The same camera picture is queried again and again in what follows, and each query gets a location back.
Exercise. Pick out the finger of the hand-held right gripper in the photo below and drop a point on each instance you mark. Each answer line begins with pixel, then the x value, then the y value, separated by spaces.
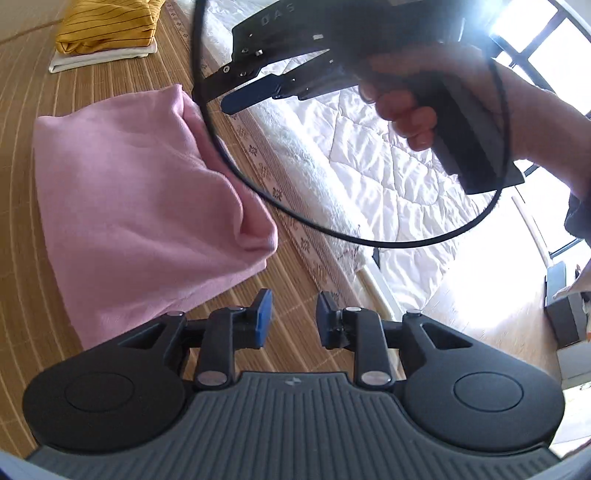
pixel 251 94
pixel 231 81

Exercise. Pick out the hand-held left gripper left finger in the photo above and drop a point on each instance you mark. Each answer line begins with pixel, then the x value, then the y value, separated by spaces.
pixel 264 318

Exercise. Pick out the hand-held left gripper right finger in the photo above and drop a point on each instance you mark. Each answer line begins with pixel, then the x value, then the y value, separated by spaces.
pixel 325 318

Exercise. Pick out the pink cloth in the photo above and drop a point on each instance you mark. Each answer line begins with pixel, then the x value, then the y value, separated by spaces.
pixel 138 207

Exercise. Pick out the person's right forearm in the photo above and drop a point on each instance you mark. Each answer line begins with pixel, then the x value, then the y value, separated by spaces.
pixel 568 147

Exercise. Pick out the person's right hand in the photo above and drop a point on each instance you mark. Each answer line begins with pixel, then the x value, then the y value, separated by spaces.
pixel 406 120

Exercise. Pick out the yellow striped garment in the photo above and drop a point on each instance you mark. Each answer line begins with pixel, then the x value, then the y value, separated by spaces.
pixel 106 23

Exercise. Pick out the white garment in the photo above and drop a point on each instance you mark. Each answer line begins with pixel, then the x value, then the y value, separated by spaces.
pixel 92 59

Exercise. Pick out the white quilt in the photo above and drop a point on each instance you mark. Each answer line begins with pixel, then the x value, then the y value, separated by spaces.
pixel 392 175

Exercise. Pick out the window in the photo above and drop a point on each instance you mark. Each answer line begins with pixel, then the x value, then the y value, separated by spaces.
pixel 545 55

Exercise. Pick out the white curved stick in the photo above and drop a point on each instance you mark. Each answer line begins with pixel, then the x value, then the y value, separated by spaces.
pixel 532 226

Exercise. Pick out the grey box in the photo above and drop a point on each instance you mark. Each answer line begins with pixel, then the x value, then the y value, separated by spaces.
pixel 565 300

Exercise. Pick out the brown bamboo mat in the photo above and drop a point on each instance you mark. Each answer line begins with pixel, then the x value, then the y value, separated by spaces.
pixel 18 277

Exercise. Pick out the white bed frame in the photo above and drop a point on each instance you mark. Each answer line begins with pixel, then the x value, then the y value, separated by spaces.
pixel 376 288

